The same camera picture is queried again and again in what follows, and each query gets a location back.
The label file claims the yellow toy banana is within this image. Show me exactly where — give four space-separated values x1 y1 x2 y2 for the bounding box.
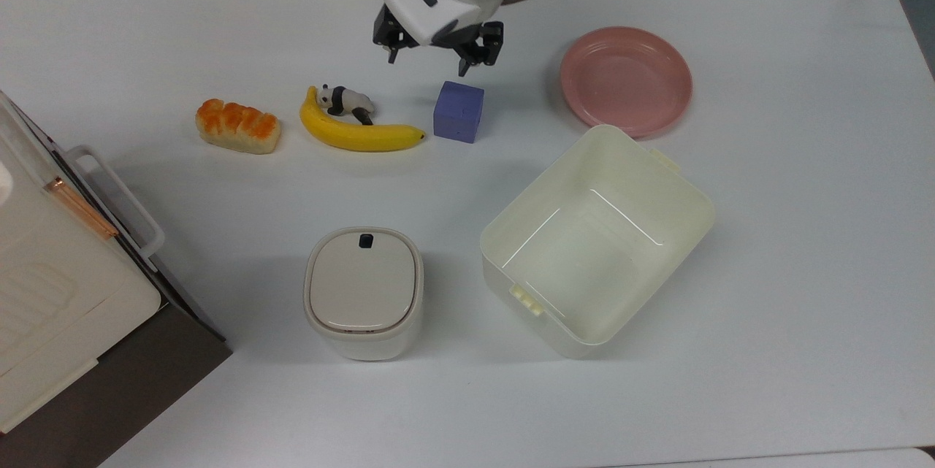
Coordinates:
299 85 427 153

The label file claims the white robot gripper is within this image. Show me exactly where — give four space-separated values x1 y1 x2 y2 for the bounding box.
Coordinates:
372 0 505 77

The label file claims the small panda figurine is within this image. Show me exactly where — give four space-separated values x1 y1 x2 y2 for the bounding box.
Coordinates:
316 84 375 126

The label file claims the cream toy fridge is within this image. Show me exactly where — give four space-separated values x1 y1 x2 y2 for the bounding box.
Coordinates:
0 96 163 434

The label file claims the small white lidded bin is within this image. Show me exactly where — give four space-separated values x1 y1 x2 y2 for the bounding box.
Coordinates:
303 226 425 361

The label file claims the pink round plate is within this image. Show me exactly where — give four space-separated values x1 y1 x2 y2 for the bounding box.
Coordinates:
560 26 693 139

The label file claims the white toaster oven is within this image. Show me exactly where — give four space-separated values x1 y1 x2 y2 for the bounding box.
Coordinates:
0 92 233 468

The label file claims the toy bread loaf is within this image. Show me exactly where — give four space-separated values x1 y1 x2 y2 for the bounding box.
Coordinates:
195 99 282 156

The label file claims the purple foam cube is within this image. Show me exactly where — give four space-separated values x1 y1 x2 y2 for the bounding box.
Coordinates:
433 80 485 144

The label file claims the cream open plastic box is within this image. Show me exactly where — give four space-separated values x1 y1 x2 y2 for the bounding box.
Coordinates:
480 124 717 360

